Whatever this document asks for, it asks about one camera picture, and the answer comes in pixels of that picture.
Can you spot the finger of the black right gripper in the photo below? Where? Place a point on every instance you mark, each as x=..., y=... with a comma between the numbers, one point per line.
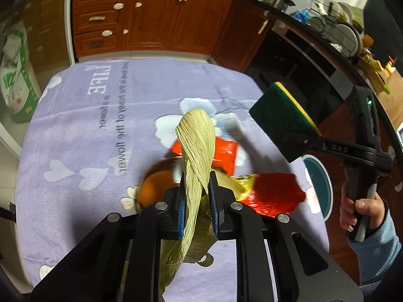
x=298, y=144

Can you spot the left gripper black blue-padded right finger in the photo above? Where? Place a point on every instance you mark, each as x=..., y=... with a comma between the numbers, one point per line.
x=276, y=260

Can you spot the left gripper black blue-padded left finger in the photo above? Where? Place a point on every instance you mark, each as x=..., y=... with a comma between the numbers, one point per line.
x=119, y=259

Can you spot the green yellow scrub sponge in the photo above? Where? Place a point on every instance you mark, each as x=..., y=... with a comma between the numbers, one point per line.
x=278, y=113

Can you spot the large red crinkled snack bag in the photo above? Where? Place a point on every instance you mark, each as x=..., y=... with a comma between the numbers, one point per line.
x=268, y=194

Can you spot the small orange-red snack packet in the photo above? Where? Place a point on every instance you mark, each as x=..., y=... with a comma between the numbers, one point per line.
x=223, y=156

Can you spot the pale green corn husk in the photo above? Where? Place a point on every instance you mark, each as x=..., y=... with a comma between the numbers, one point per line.
x=196, y=135

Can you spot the blue fleece sleeve forearm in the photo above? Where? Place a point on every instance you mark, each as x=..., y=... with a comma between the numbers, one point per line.
x=377, y=253

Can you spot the teal trash bin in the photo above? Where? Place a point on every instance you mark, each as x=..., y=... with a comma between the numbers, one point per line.
x=321, y=183

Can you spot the wooden kitchen cabinets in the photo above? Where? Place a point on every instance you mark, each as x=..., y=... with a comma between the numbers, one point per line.
x=230, y=32

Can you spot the person's right hand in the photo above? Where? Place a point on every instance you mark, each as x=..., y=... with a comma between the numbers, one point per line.
x=374, y=208

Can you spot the black built-in oven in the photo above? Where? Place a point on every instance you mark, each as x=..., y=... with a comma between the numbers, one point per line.
x=285, y=57

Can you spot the brown coconut shell bowl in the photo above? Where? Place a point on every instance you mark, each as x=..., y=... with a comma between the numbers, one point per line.
x=157, y=179

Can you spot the yellow items on counter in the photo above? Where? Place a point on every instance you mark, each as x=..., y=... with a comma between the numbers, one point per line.
x=378, y=75

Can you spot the dish rack with plates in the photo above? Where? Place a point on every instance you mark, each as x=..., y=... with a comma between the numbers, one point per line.
x=339, y=23

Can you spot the lavender floral tablecloth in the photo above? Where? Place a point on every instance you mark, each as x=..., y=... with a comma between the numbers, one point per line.
x=100, y=125

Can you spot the green white rice bag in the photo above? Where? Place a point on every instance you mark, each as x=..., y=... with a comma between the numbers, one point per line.
x=19, y=85

